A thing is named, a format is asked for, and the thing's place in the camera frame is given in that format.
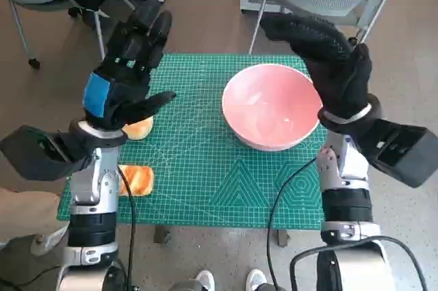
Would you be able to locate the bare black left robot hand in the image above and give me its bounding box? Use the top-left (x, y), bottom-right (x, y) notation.
top-left (81, 8), bottom-right (177, 131)

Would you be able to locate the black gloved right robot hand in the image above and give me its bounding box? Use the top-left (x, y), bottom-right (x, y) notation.
top-left (260, 13), bottom-right (374, 121)

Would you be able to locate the round toy bread bun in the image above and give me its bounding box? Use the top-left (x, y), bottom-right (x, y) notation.
top-left (121, 115), bottom-right (154, 141)

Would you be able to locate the pink bowl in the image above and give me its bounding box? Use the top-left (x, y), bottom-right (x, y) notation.
top-left (221, 63), bottom-right (323, 152)

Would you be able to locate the rectangular toy toast bread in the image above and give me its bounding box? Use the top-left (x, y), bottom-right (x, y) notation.
top-left (118, 164), bottom-right (155, 198)

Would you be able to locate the green cutting mat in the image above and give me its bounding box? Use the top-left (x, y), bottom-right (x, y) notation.
top-left (56, 53), bottom-right (324, 229)

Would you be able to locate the person's leg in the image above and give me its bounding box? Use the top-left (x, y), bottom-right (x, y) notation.
top-left (0, 188), bottom-right (61, 247)

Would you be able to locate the person's white sneaker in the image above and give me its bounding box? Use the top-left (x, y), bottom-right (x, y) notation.
top-left (29, 225), bottom-right (68, 256)

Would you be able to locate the white shoe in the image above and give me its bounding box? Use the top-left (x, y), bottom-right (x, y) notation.
top-left (195, 269), bottom-right (216, 291)
top-left (246, 268), bottom-right (264, 291)

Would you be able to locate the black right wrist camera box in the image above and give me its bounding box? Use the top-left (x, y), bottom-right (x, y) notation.
top-left (359, 118), bottom-right (438, 188)

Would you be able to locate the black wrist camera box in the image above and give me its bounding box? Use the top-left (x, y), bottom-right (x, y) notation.
top-left (0, 125), bottom-right (95, 182)
top-left (359, 118), bottom-right (438, 188)

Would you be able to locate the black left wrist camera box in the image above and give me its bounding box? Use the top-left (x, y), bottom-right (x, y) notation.
top-left (0, 125), bottom-right (95, 182)

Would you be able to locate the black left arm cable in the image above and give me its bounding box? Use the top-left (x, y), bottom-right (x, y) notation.
top-left (116, 164), bottom-right (137, 291)

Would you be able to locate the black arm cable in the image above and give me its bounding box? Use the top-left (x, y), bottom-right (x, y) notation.
top-left (268, 157), bottom-right (321, 291)
top-left (116, 164), bottom-right (137, 291)

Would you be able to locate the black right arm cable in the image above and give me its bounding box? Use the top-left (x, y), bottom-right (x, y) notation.
top-left (268, 157), bottom-right (321, 291)

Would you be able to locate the black looped shoulder cable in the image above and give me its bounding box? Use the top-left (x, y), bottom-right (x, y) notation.
top-left (289, 235), bottom-right (429, 291)

